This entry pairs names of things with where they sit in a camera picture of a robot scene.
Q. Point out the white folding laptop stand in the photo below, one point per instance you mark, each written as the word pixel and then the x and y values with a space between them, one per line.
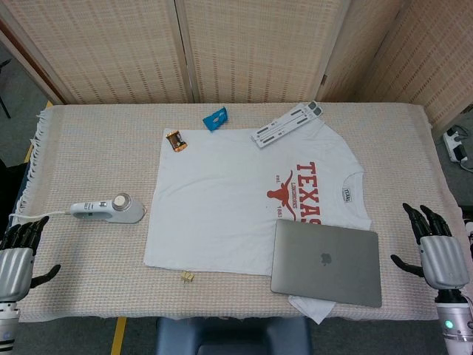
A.
pixel 286 125

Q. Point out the woven folding screen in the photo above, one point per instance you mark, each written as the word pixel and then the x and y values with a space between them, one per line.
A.
pixel 240 48

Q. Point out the metal screen hinge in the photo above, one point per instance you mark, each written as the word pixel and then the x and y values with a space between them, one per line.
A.
pixel 324 79

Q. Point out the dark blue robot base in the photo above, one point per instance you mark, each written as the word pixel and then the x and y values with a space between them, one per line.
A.
pixel 233 336

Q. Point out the gold binder clip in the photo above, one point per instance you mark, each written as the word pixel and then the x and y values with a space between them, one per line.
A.
pixel 187 277

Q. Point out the white Texas Longhorns T-shirt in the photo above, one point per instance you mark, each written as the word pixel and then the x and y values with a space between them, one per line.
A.
pixel 214 199

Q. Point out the beige woven tablecloth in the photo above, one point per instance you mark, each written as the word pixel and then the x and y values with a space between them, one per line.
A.
pixel 92 155

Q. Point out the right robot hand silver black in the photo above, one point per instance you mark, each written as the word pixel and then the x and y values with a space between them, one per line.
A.
pixel 443 262

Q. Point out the grey closed Apple laptop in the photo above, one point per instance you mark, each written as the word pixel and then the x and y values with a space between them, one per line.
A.
pixel 327 264

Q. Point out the white steam iron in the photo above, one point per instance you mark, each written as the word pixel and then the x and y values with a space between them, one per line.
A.
pixel 111 212

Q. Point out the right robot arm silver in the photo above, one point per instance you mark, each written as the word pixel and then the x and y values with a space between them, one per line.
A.
pixel 456 329

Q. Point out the blue crumpled plastic object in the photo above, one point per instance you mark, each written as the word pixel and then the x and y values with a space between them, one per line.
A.
pixel 216 119

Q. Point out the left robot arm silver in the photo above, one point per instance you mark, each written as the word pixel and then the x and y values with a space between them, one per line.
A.
pixel 7 325

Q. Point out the white power strip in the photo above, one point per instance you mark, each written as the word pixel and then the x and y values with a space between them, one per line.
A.
pixel 456 142

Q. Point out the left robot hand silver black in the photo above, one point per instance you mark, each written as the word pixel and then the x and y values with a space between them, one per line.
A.
pixel 15 270

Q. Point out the brown orange snack wrapper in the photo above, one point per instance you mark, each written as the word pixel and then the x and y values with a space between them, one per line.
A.
pixel 176 141

